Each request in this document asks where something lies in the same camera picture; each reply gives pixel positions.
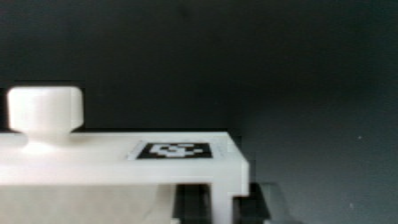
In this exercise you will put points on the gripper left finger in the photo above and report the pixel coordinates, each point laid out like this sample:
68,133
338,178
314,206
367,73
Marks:
193,208

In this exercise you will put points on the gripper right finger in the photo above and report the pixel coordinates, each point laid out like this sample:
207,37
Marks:
262,208

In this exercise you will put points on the white drawer with knob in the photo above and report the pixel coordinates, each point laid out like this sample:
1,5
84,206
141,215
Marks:
97,178

